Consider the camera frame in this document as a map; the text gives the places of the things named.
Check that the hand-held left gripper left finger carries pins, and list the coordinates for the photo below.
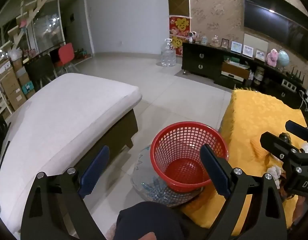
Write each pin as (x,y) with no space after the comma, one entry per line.
(93,175)

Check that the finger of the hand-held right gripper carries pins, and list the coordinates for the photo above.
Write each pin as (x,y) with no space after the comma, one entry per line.
(300,130)
(276,142)

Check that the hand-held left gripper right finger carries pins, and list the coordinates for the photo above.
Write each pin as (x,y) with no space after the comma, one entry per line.
(214,172)

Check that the black plastic bag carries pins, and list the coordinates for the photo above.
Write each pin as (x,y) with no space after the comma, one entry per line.
(285,137)

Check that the white tissue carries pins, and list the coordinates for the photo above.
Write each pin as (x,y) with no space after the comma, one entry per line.
(273,172)

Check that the red plastic basket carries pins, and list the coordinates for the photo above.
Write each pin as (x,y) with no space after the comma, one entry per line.
(181,170)

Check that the person's right forearm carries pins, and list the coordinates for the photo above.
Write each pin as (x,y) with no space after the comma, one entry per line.
(301,212)

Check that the yellow tablecloth table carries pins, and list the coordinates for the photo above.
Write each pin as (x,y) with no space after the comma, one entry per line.
(251,120)

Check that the white socket panel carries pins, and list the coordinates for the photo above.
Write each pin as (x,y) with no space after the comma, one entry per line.
(289,84)

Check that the black router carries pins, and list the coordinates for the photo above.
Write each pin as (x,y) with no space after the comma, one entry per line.
(295,78)

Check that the glass jar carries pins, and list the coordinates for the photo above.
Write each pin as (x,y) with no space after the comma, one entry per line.
(257,76)

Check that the white cushioned bench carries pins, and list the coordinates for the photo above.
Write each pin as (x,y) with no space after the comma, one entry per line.
(68,110)

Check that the person's leg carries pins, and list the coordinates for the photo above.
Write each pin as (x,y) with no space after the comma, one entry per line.
(149,220)

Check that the light blue globe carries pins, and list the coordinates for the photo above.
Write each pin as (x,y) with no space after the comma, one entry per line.
(284,58)

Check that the pink plush toy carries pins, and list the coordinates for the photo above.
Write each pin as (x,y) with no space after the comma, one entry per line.
(272,57)

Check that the silver media player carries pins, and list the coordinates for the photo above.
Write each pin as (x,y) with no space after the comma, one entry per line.
(231,76)

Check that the brown drawer box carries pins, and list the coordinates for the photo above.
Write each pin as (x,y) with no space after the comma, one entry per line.
(235,68)

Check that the green package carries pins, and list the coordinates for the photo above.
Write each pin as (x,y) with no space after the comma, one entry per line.
(231,60)

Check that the beige board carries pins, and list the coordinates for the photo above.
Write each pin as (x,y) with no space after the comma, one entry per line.
(256,41)

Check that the teal box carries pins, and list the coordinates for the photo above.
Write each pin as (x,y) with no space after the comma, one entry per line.
(28,87)

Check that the black tv cabinet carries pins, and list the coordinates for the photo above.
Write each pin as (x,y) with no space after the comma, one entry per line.
(201,60)

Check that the dark chair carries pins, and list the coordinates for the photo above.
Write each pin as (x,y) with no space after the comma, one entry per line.
(40,70)

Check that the large snow globe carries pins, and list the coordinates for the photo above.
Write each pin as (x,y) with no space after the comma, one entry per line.
(215,41)

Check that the colourful toy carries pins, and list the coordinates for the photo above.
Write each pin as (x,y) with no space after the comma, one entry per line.
(81,54)

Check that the stack of cardboard boxes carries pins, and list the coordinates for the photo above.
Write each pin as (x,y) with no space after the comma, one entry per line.
(11,85)

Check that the red chair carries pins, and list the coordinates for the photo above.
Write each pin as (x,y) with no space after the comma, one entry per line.
(66,53)

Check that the small snow globe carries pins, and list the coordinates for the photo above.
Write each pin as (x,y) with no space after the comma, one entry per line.
(204,40)

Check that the large clear water bottle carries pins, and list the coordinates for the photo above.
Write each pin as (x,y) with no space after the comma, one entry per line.
(167,55)

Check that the white robot toy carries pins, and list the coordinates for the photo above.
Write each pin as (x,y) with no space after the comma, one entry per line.
(192,37)

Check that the white plastic bag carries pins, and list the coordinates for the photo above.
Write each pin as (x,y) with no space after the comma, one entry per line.
(15,54)

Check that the glass sliding door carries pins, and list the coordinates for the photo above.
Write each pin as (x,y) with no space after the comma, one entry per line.
(47,27)

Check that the wooden ladder shelf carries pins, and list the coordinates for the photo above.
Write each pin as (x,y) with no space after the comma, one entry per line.
(23,17)

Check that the small light picture frame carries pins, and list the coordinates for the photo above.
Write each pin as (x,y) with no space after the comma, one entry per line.
(260,54)

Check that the white picture frame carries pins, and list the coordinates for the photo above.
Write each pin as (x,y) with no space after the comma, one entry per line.
(247,50)

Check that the blue picture frame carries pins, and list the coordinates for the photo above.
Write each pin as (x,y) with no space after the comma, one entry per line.
(236,47)

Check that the small brown picture frame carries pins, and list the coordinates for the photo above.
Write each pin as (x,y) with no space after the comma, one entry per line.
(225,43)

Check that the wall television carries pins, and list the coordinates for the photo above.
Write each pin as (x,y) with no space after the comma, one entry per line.
(276,20)

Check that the red festive wall poster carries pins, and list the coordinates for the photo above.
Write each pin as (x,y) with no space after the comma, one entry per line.
(179,30)

